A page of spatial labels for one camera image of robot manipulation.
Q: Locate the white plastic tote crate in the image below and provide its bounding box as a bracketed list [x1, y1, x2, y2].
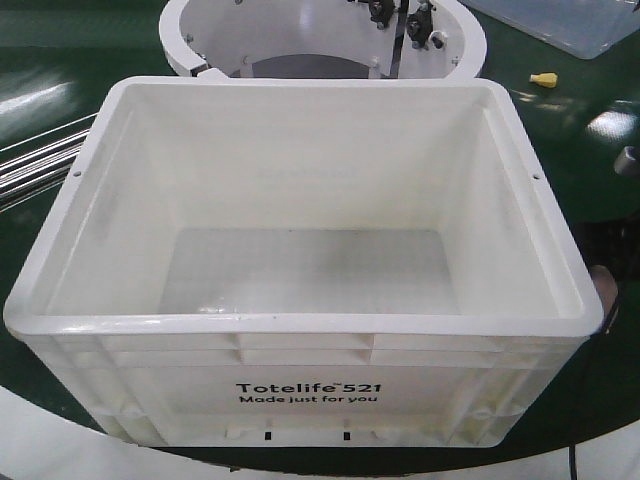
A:
[4, 77, 603, 448]

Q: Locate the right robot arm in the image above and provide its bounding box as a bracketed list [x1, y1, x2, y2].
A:
[613, 146, 640, 178]

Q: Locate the clear plastic storage box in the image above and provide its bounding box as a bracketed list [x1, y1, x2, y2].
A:
[464, 0, 639, 60]

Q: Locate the small yellow toy piece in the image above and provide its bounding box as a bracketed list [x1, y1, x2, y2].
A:
[529, 72, 558, 89]

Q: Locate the white ring conveyor hub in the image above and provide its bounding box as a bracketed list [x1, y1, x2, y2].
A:
[158, 1, 487, 80]

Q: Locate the black bearing mount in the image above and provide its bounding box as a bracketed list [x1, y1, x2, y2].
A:
[363, 1, 444, 50]

